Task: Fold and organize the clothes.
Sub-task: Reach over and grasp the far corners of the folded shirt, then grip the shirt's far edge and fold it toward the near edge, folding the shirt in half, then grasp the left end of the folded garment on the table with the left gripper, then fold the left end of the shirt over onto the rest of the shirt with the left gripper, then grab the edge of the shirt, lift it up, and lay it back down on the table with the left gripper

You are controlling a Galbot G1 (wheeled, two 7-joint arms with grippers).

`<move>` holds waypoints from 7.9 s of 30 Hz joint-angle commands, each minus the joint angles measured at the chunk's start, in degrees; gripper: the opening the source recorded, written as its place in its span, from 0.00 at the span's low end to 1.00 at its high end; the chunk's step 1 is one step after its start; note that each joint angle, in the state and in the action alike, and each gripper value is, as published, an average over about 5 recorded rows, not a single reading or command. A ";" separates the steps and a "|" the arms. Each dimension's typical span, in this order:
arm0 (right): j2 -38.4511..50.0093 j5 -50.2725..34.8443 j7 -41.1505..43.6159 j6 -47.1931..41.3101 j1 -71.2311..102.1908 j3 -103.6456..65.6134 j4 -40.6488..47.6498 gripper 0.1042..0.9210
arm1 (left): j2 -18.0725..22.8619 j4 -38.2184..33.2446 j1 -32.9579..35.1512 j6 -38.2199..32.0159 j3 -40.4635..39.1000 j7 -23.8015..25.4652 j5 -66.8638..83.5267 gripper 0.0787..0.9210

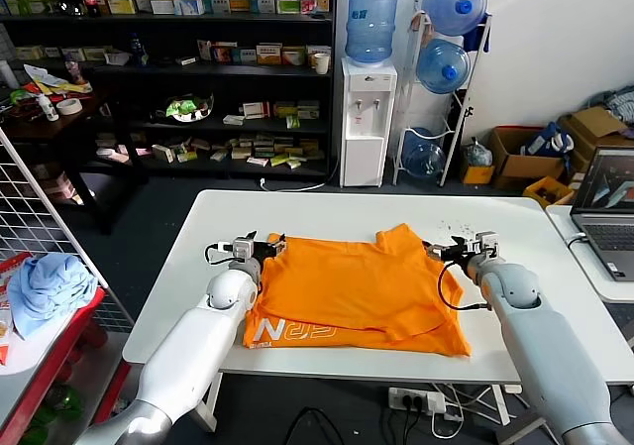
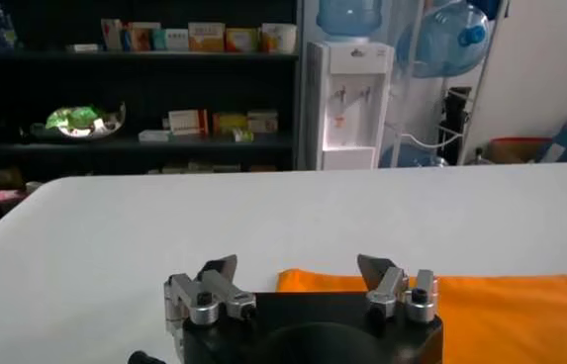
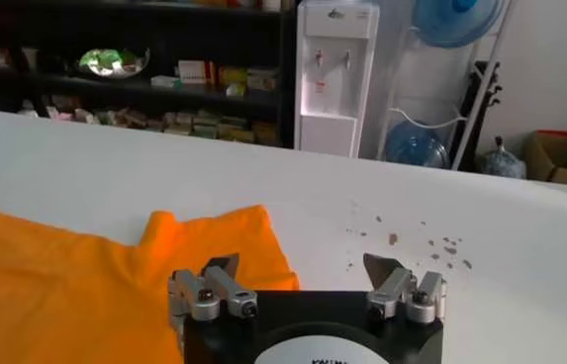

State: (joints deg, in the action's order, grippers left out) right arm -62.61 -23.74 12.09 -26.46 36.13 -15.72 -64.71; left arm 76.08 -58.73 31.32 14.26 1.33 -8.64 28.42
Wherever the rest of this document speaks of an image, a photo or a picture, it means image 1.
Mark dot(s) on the blue drink bottle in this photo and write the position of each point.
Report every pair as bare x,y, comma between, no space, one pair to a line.
137,49

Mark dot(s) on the beige tape roll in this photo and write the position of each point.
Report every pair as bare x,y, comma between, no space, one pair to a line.
69,111

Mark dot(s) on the green small medicine box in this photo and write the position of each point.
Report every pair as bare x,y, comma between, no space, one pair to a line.
293,122

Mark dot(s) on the orange t-shirt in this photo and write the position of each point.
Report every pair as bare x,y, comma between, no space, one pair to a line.
347,291

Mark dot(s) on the yellow green medicine box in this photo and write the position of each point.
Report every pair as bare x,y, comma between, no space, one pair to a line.
285,109
285,161

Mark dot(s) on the small white bottle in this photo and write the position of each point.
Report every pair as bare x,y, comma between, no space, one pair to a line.
48,109

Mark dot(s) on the small white flat box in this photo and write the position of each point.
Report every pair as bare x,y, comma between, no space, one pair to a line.
185,60

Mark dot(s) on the blue white bag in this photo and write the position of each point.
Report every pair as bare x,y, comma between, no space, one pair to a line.
545,139

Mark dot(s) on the grey laptop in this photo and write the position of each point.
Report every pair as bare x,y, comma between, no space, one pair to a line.
606,238

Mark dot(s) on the white side table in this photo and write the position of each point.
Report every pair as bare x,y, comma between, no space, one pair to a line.
589,277

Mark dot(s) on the pink white flat box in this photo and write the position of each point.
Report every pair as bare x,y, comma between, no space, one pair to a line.
113,154
257,161

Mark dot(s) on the white red upright box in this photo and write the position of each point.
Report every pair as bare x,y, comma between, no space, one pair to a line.
204,50

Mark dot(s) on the green round object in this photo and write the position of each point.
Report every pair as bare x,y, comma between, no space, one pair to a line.
57,404

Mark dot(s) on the white metal jug rack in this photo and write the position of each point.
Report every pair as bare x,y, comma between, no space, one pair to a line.
460,119

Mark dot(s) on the blue white medicine box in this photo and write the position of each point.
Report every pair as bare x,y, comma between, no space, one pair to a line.
189,6
245,57

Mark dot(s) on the purple pink bottle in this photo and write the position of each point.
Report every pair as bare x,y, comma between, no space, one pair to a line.
74,69

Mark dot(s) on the black shelving unit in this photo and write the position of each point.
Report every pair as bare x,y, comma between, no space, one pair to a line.
223,70

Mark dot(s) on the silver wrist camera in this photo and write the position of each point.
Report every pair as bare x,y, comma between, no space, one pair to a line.
243,249
488,244

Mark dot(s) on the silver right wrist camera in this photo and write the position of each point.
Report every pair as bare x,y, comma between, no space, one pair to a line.
488,244

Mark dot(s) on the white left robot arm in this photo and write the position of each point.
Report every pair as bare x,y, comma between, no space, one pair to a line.
188,356

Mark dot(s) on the blue water jug upright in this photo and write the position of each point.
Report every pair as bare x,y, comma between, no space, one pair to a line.
371,22

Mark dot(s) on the yellow cardboard box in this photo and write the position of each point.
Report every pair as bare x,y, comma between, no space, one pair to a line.
475,173

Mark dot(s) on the white power strip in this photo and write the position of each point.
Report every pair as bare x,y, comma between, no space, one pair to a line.
401,399

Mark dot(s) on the yellow white paper stack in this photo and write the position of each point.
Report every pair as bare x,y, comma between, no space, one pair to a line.
54,84

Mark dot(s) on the dark round glass bowl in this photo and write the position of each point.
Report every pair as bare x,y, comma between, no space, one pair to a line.
72,5

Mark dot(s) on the light blue cloth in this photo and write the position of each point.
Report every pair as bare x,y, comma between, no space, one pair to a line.
49,290

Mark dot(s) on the brown cardboard box with flaps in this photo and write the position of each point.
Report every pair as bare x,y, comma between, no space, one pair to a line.
592,121

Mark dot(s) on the white water dispenser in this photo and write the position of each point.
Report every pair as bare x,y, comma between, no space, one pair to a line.
364,131

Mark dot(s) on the red white medicine box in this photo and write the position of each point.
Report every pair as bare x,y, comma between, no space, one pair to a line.
256,110
224,53

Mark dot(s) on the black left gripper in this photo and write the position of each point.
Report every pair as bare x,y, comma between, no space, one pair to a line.
261,251

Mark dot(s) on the yellow small crate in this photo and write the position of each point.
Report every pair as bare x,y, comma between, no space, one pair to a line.
537,186

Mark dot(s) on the white flat medicine box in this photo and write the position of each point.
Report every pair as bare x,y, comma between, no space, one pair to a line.
234,120

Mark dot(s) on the white tan medicine box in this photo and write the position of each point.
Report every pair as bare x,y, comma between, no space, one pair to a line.
219,155
163,152

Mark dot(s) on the black object on rack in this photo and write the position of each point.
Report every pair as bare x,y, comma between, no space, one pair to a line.
456,114

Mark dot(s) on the glass bowl with green packets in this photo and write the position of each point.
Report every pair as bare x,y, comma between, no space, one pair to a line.
185,106

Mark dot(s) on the pink rag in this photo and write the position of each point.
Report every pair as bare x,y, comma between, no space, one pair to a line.
418,21

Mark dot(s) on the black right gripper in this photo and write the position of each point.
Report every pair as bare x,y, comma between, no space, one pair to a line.
463,254

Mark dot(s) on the clear plastic bag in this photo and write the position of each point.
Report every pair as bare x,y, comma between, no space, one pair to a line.
476,155

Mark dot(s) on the red snack package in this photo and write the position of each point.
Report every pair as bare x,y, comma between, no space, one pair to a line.
12,268

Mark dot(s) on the green snack packet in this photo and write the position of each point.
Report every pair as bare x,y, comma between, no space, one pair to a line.
20,96

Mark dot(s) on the white paper cup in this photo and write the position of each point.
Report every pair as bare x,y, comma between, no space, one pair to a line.
322,64

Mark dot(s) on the pile of grey blue clothes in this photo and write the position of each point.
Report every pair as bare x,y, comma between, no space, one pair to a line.
619,101

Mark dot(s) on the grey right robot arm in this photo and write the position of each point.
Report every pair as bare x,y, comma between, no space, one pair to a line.
545,346

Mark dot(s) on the red frame shelf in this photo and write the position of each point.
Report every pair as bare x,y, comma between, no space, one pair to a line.
30,374

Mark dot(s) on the cola bottle red cap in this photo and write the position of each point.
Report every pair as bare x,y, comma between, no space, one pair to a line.
91,3

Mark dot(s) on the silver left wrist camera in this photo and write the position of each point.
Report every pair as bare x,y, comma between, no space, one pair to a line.
243,249

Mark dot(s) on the open brown cardboard box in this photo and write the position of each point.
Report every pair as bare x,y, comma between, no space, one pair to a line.
515,166

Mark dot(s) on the dark wooden table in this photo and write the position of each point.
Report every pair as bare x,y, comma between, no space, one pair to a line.
74,121

